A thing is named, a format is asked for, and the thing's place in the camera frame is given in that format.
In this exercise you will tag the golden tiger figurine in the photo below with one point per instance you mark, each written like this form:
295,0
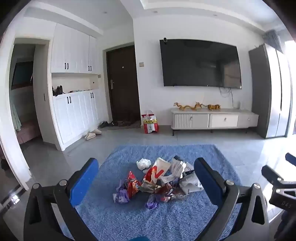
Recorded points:
214,107

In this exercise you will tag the large purple wrapper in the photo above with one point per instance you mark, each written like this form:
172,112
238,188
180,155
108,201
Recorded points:
122,193

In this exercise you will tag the white crumpled tissue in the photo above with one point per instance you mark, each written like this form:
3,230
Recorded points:
143,164

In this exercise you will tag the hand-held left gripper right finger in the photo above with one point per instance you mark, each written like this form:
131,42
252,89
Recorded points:
207,180

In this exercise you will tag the grey doormat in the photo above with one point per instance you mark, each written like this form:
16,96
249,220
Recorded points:
134,125

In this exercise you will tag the black wall television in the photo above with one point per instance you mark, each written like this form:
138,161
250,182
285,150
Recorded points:
198,63

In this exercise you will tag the golden dragon figurine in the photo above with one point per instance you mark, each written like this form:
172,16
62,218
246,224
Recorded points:
183,107
199,106

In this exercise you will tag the white crumpled plastic bag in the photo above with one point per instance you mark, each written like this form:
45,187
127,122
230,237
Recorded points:
190,183

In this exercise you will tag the red crumpled wrapper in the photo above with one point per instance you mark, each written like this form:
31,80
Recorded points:
168,192

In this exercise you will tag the pink bed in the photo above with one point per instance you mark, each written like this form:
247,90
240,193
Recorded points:
27,132

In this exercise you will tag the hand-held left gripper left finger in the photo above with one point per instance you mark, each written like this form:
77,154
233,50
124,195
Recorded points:
84,180

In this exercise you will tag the small purple wrapper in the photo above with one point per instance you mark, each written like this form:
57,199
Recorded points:
152,203

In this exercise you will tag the blue shaggy rug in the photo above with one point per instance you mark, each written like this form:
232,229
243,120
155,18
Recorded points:
129,217

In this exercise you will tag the white printed paper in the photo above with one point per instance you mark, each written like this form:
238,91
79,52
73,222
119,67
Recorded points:
181,166

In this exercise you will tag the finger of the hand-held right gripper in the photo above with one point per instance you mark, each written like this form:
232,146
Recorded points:
284,194
291,159

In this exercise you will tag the white wall cabinet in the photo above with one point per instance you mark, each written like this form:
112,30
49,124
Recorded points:
71,51

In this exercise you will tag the silver foil wrapper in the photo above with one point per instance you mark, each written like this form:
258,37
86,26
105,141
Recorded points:
149,186

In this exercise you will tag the white television stand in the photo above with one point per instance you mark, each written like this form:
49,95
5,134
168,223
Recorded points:
201,120

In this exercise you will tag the red white paper bag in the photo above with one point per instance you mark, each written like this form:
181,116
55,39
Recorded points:
150,125

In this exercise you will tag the hanging green cloth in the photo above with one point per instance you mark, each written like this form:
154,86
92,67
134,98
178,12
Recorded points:
15,118

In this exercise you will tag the grey refrigerator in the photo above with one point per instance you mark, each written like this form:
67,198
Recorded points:
268,92

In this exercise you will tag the black handbag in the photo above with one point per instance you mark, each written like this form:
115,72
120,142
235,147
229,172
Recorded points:
59,90

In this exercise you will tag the beige slipper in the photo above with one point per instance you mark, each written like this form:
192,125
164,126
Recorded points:
96,131
90,137

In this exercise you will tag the dark brown door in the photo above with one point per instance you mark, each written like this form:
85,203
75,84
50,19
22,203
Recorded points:
122,88

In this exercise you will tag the row of dark shoes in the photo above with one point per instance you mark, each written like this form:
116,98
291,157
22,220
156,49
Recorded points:
114,124

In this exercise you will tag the grey curtain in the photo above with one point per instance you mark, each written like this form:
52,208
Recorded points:
272,39

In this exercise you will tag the red orange snack wrapper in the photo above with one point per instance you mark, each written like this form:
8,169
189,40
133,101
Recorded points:
133,183

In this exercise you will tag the white floor cabinet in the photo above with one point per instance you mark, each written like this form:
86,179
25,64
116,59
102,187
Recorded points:
74,115

